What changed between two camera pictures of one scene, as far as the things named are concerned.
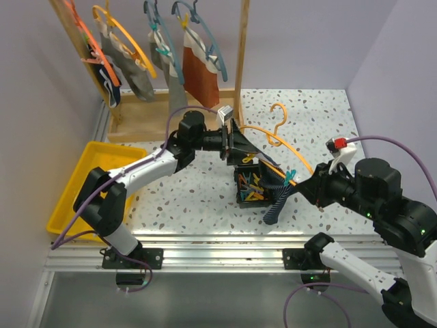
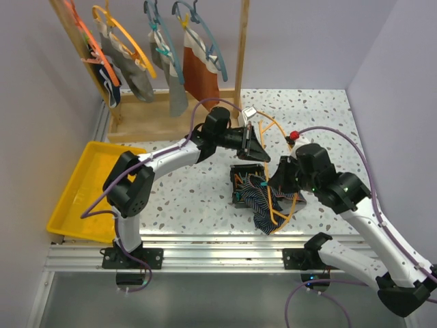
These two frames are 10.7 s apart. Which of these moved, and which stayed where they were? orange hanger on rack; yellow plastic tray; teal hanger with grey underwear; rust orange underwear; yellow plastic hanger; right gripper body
Moved: yellow plastic hanger; right gripper body
Stayed: rust orange underwear; yellow plastic tray; teal hanger with grey underwear; orange hanger on rack
